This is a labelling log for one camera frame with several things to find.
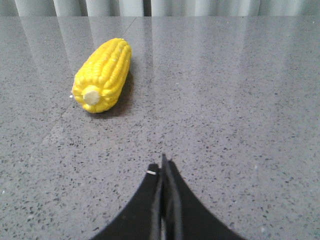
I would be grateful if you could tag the white pleated curtain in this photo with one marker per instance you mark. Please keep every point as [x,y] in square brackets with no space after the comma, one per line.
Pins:
[158,8]

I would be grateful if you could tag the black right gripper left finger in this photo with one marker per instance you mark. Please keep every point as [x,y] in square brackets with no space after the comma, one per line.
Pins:
[140,219]

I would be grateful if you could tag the yellow corn cob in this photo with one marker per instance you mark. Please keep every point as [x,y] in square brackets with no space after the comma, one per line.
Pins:
[99,82]

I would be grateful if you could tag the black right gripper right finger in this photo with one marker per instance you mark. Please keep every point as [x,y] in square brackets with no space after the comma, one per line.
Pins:
[184,216]

